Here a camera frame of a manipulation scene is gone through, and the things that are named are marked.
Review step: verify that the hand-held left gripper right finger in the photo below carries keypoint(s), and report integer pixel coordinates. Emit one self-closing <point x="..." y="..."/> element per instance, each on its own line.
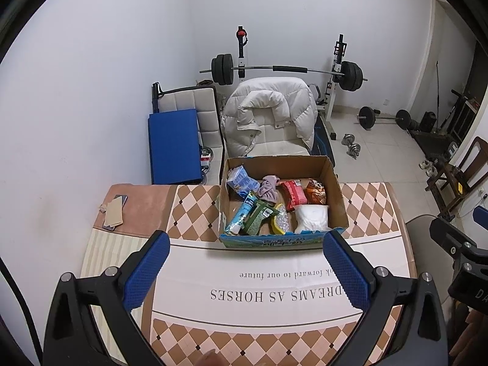
<point x="345" y="270"/>

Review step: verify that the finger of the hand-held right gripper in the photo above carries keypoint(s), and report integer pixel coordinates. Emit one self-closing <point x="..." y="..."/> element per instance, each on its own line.
<point x="451" y="238"/>
<point x="481" y="218"/>

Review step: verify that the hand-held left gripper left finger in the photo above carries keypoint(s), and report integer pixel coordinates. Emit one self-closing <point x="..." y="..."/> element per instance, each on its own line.
<point x="148" y="270"/>

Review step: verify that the white soft bag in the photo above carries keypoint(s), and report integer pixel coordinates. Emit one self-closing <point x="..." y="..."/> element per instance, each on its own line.
<point x="312" y="217"/>

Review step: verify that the yellow clear packet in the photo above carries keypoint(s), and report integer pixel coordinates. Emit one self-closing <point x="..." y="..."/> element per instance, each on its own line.
<point x="280" y="223"/>

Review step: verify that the orange snack packet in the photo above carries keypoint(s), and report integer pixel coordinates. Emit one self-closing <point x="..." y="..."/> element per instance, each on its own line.
<point x="315" y="192"/>

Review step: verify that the red packet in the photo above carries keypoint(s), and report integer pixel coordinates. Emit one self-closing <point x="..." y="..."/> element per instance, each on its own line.
<point x="293" y="196"/>

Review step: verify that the green packet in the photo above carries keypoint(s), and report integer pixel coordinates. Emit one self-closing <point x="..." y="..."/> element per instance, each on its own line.
<point x="257" y="217"/>

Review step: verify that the light blue long sachet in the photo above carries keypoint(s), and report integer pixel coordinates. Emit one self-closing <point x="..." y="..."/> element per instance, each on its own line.
<point x="240" y="217"/>

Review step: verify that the purple cloth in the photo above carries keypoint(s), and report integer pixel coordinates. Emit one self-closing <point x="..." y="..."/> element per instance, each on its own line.
<point x="268" y="188"/>

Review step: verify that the cardboard box blue print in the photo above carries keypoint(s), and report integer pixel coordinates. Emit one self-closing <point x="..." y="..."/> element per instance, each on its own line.
<point x="289" y="162"/>

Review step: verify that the blue tissue packet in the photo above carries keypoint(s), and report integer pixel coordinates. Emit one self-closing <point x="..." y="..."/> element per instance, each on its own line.
<point x="242" y="181"/>

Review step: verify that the dark wooden chair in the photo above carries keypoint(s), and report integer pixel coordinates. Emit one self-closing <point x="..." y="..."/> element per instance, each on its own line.
<point x="448" y="179"/>

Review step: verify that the cream striped mat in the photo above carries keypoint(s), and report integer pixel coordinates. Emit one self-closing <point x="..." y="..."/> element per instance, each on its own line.
<point x="95" y="247"/>

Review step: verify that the pair of white shoes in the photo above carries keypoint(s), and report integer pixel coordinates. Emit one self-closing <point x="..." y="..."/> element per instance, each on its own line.
<point x="427" y="167"/>

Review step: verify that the checkered printed tablecloth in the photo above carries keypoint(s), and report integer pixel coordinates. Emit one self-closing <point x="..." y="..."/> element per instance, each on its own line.
<point x="267" y="274"/>

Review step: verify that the dark low platform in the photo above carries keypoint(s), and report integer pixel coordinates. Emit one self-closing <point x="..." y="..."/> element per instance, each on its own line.
<point x="430" y="139"/>

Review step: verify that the black speaker box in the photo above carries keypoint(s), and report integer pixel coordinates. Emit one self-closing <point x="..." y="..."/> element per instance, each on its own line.
<point x="427" y="122"/>

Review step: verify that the chrome dumbbell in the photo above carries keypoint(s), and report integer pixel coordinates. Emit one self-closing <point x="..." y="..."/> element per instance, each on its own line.
<point x="349" y="139"/>
<point x="353" y="151"/>

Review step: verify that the small white red object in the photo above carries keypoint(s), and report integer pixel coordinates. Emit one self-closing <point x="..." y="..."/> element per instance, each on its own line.
<point x="206" y="158"/>

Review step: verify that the blue folded mat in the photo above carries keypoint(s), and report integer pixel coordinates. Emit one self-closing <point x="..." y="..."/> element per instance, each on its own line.
<point x="173" y="145"/>

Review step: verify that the thin dark pole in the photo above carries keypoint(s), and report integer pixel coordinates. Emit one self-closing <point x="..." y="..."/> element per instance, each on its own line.
<point x="437" y="91"/>

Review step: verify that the short barbell black plates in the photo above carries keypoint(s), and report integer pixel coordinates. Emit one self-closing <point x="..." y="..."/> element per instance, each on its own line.
<point x="366" y="117"/>

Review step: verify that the white bench press rack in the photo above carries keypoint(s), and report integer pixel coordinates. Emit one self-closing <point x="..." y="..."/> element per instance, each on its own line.
<point x="331" y="95"/>

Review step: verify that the white padded chair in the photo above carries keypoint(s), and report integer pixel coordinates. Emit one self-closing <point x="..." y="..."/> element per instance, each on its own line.
<point x="190" y="99"/>

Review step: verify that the white puffer jacket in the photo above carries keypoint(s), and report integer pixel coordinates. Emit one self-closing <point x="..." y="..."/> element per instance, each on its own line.
<point x="267" y="99"/>

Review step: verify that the long barbell black plates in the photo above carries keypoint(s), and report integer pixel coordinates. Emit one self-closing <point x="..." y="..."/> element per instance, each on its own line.
<point x="289" y="69"/>

